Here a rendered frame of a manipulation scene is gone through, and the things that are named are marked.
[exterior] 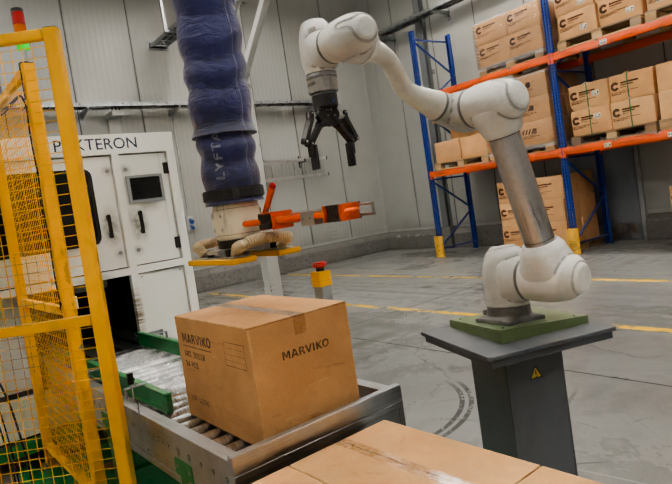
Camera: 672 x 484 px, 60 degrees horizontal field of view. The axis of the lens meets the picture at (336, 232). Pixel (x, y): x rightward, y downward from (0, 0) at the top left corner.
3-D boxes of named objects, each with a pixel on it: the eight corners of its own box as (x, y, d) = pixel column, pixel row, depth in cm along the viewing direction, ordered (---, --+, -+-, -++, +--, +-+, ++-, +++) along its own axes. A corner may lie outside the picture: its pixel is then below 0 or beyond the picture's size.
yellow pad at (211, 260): (188, 266, 221) (186, 253, 221) (211, 261, 228) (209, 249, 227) (232, 265, 195) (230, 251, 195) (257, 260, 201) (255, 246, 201)
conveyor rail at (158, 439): (51, 393, 353) (45, 363, 352) (60, 391, 356) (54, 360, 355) (236, 523, 172) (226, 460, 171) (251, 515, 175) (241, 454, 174)
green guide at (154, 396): (52, 368, 354) (49, 353, 354) (70, 363, 361) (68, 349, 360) (149, 421, 229) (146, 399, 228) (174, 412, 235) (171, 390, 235)
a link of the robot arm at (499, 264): (505, 300, 223) (499, 243, 223) (546, 301, 208) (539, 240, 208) (476, 307, 214) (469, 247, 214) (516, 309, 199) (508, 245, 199)
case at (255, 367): (189, 414, 232) (173, 315, 230) (275, 383, 256) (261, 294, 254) (266, 452, 184) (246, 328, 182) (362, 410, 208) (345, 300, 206)
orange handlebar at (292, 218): (199, 234, 235) (197, 225, 235) (262, 223, 254) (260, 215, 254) (348, 218, 164) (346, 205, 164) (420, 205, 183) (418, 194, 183)
